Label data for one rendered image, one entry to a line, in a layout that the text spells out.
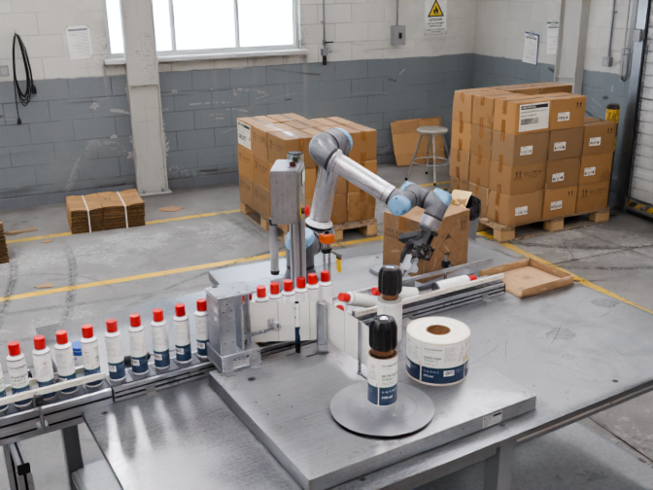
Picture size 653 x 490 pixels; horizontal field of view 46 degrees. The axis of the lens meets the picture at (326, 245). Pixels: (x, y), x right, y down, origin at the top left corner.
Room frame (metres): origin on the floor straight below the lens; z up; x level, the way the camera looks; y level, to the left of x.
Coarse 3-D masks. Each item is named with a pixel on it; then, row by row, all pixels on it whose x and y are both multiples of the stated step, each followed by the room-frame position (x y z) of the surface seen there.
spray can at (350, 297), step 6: (342, 294) 2.59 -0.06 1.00; (348, 294) 2.61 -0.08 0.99; (354, 294) 2.61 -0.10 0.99; (360, 294) 2.64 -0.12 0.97; (342, 300) 2.58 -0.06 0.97; (348, 300) 2.59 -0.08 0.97; (354, 300) 2.60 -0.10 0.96; (360, 300) 2.62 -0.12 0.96; (366, 300) 2.64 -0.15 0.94; (372, 300) 2.66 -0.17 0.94; (360, 306) 2.64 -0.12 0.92; (366, 306) 2.65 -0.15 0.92; (372, 306) 2.67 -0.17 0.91
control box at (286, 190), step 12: (276, 168) 2.56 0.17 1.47; (288, 168) 2.56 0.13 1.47; (300, 168) 2.58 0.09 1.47; (276, 180) 2.53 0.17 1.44; (288, 180) 2.52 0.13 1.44; (300, 180) 2.57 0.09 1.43; (276, 192) 2.53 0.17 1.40; (288, 192) 2.53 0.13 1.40; (300, 192) 2.56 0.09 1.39; (276, 204) 2.53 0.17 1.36; (288, 204) 2.53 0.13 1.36; (300, 204) 2.54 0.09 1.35; (276, 216) 2.53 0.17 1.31; (288, 216) 2.53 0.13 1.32; (300, 216) 2.53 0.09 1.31
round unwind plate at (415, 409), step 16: (400, 384) 2.11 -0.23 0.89; (336, 400) 2.02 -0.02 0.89; (352, 400) 2.02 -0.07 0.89; (400, 400) 2.02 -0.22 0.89; (416, 400) 2.02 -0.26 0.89; (336, 416) 1.93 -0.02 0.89; (352, 416) 1.93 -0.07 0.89; (368, 416) 1.93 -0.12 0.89; (384, 416) 1.93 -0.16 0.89; (400, 416) 1.93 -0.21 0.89; (416, 416) 1.93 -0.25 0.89; (432, 416) 1.93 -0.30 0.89; (368, 432) 1.85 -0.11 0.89; (384, 432) 1.85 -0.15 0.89; (400, 432) 1.85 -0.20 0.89
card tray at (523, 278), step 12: (504, 264) 3.20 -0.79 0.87; (516, 264) 3.24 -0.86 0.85; (528, 264) 3.28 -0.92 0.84; (540, 264) 3.22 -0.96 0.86; (480, 276) 3.13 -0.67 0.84; (504, 276) 3.14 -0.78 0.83; (516, 276) 3.14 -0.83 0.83; (528, 276) 3.14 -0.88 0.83; (540, 276) 3.14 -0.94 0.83; (552, 276) 3.14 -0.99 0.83; (564, 276) 3.10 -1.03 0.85; (516, 288) 3.01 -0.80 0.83; (528, 288) 2.93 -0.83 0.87; (540, 288) 2.96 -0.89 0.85; (552, 288) 3.00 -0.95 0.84
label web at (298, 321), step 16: (256, 304) 2.37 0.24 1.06; (272, 304) 2.37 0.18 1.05; (288, 304) 2.37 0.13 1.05; (304, 304) 2.37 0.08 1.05; (256, 320) 2.37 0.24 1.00; (288, 320) 2.37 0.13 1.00; (304, 320) 2.37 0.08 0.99; (336, 320) 2.32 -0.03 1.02; (352, 320) 2.25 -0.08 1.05; (256, 336) 2.37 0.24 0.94; (272, 336) 2.37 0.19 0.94; (288, 336) 2.37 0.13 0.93; (304, 336) 2.37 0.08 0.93; (336, 336) 2.32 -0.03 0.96; (352, 336) 2.25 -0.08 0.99; (352, 352) 2.25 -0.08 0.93
